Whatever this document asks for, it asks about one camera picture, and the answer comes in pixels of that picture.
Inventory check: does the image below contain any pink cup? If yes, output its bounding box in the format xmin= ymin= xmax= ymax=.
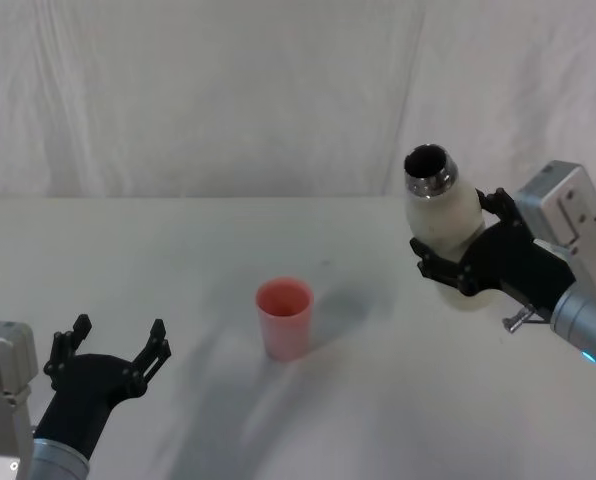
xmin=255 ymin=277 xmax=314 ymax=362

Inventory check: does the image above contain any cream vacuum bottle steel neck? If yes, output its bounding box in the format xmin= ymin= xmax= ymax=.
xmin=402 ymin=143 xmax=499 ymax=311

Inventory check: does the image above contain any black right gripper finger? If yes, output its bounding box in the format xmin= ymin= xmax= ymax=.
xmin=475 ymin=187 xmax=524 ymax=225
xmin=410 ymin=237 xmax=479 ymax=297

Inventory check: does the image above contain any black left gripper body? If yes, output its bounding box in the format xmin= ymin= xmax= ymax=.
xmin=33 ymin=352 xmax=144 ymax=459

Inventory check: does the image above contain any white wrinkled backdrop cloth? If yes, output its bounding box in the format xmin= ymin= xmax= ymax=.
xmin=0 ymin=0 xmax=596 ymax=199

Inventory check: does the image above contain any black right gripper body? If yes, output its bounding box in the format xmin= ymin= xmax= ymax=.
xmin=457 ymin=222 xmax=579 ymax=319

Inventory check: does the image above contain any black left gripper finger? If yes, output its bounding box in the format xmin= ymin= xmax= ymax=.
xmin=125 ymin=318 xmax=173 ymax=397
xmin=45 ymin=313 xmax=94 ymax=376

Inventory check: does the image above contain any white table cloth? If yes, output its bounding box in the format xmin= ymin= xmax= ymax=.
xmin=0 ymin=193 xmax=596 ymax=480

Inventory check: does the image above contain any thin dark cable silver plug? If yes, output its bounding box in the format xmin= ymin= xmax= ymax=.
xmin=501 ymin=305 xmax=554 ymax=332

